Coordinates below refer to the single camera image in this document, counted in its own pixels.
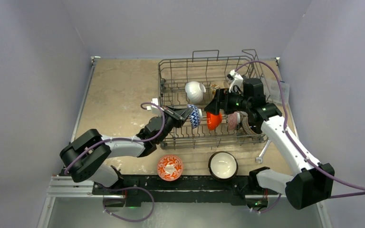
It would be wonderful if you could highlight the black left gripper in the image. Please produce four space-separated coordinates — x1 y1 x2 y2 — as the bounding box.
155 106 193 144

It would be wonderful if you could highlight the blue white zigzag bowl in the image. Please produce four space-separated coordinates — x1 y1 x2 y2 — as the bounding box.
187 104 203 129

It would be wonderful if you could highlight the floral patterned bowl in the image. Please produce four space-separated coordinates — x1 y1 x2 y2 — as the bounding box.
227 112 241 131

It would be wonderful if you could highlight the plain white bowl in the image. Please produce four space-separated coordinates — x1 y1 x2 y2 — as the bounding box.
185 81 206 104

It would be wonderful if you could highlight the black bowl white inside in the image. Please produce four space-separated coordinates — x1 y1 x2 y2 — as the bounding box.
208 151 239 181

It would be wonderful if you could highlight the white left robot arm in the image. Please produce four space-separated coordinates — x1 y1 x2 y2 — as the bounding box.
59 102 202 194

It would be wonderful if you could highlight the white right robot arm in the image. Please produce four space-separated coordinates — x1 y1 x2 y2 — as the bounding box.
204 78 335 210

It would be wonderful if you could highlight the brown gold patterned bowl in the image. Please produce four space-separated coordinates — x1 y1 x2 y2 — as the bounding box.
241 116 262 136

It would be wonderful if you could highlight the orange white leaf bowl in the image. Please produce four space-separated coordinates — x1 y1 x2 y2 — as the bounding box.
157 154 183 181

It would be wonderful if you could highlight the clear plastic organizer box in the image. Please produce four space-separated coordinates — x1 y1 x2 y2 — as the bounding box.
262 78 290 105

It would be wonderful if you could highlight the silver wrench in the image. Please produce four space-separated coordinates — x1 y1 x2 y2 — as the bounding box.
255 139 271 164

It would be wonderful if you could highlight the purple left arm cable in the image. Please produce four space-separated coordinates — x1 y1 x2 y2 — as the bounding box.
63 102 166 176

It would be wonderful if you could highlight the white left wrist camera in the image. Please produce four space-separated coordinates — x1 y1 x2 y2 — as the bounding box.
145 98 159 113

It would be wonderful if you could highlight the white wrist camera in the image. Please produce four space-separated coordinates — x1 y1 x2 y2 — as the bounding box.
226 70 243 93
145 98 159 113

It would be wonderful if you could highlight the grey wire dish rack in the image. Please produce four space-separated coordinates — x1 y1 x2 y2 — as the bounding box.
157 48 273 151

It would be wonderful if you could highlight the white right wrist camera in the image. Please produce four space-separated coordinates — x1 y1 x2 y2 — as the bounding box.
226 70 243 93

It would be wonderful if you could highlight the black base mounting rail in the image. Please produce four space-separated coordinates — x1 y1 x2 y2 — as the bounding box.
92 174 278 207

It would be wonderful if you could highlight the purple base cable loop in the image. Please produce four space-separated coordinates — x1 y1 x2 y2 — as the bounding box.
102 187 156 223

